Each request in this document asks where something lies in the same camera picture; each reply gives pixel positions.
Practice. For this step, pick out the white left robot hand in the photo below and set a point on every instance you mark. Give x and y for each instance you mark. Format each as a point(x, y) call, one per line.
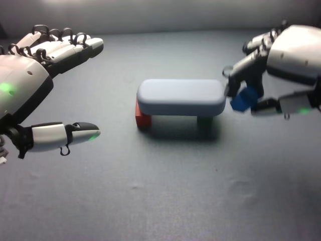
point(22, 80)

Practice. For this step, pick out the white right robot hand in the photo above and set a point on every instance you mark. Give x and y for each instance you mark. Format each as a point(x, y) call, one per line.
point(293, 55)

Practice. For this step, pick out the blue hexagonal block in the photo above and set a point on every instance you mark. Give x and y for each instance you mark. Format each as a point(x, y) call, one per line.
point(242, 101)

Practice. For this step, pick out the lavender glasses case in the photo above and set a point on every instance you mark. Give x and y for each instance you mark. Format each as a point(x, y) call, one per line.
point(180, 98)

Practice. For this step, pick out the green rectangular block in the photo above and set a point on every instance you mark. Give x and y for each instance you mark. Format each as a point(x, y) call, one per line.
point(205, 121)

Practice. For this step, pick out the red rectangular block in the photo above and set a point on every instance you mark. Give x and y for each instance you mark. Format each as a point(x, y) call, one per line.
point(143, 121)

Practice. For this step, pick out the grey table cloth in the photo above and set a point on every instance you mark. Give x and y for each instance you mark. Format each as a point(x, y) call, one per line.
point(160, 188)

